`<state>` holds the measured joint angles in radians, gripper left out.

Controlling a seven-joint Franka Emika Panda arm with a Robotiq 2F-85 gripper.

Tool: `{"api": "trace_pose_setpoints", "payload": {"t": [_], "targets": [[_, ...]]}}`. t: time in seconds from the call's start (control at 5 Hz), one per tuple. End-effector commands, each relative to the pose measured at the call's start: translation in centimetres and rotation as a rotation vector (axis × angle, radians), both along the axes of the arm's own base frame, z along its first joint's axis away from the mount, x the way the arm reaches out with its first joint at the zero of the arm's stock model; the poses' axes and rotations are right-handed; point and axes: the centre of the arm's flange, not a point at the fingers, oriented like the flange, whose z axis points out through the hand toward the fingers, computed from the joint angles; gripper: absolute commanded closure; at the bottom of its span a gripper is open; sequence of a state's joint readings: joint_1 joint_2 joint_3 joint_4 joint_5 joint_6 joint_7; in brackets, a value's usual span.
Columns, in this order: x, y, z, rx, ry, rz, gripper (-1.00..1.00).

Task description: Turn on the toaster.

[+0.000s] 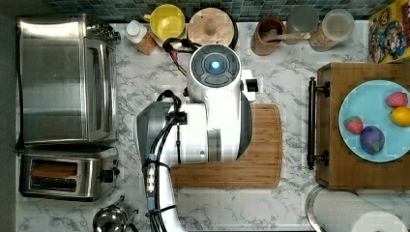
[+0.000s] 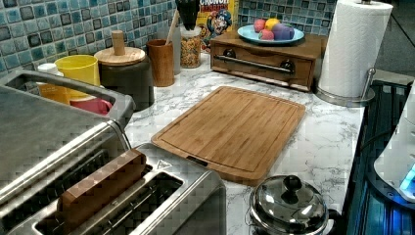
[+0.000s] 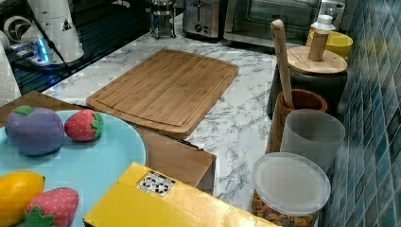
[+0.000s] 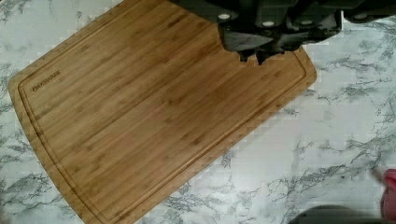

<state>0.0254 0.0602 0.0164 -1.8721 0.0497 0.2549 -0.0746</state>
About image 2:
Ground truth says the yellow toy fruit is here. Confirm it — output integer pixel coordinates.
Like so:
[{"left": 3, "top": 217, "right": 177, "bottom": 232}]
[{"left": 264, "top": 18, "right": 280, "bottom": 30}]

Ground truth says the bamboo cutting board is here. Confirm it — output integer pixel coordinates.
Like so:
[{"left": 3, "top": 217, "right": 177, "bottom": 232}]
[{"left": 152, "top": 86, "right": 305, "bottom": 186}]

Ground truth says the wooden utensil cup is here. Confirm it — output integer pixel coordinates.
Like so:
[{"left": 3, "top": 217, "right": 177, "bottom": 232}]
[{"left": 147, "top": 39, "right": 174, "bottom": 87}]

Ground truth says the yellow plastic cup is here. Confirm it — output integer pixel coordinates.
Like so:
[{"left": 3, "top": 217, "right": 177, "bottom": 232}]
[{"left": 55, "top": 55, "right": 101, "bottom": 86}]

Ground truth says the brown toast slice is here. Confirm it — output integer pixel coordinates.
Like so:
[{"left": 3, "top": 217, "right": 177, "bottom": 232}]
[{"left": 57, "top": 149, "right": 147, "bottom": 235}]

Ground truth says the dark canister with wooden lid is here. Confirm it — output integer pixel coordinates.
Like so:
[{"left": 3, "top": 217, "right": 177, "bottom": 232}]
[{"left": 94, "top": 30, "right": 155, "bottom": 112}]

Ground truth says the silver two-slot toaster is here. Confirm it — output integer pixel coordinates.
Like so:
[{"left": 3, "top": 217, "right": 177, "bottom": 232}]
[{"left": 6, "top": 142, "right": 228, "bottom": 235}]

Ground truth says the white paper towel roll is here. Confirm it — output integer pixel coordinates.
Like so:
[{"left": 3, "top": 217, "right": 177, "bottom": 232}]
[{"left": 318, "top": 0, "right": 392, "bottom": 98}]

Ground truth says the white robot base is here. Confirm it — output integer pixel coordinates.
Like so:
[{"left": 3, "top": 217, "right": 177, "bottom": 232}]
[{"left": 374, "top": 84, "right": 415, "bottom": 203}]

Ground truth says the metal paper towel holder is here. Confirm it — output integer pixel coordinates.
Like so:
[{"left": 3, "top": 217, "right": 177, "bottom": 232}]
[{"left": 313, "top": 68, "right": 376, "bottom": 108}]

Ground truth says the red toy strawberry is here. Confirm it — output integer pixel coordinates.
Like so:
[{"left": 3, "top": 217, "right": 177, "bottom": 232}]
[{"left": 258, "top": 29, "right": 274, "bottom": 40}]

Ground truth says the wooden drawer box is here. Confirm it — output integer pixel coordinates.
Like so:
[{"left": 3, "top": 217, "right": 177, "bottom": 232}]
[{"left": 210, "top": 32, "right": 327, "bottom": 92}]

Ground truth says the red mug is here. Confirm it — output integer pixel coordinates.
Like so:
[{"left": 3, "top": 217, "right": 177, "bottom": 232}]
[{"left": 69, "top": 96, "right": 113, "bottom": 115}]

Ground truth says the wooden spoon handle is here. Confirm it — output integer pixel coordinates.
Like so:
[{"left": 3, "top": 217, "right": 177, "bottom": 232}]
[{"left": 164, "top": 9, "right": 179, "bottom": 45}]

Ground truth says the white capped yellow bottle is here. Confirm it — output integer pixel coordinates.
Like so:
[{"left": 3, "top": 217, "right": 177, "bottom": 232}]
[{"left": 37, "top": 63, "right": 69, "bottom": 105}]

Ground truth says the pink toy fruit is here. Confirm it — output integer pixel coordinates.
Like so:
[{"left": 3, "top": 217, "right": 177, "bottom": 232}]
[{"left": 254, "top": 19, "right": 266, "bottom": 33}]

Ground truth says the light blue plate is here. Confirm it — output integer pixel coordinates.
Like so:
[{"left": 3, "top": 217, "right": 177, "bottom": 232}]
[{"left": 237, "top": 24, "right": 304, "bottom": 45}]

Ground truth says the glass cereal jar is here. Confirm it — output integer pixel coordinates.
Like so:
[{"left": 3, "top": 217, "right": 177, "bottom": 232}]
[{"left": 180, "top": 26, "right": 201, "bottom": 69}]

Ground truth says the steel pot with lid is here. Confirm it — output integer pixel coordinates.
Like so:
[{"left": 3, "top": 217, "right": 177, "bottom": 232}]
[{"left": 248, "top": 175, "right": 341, "bottom": 235}]

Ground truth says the Cap'n Crunch cereal box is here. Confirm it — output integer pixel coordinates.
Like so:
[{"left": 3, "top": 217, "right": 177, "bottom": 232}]
[{"left": 197, "top": 0, "right": 239, "bottom": 53}]

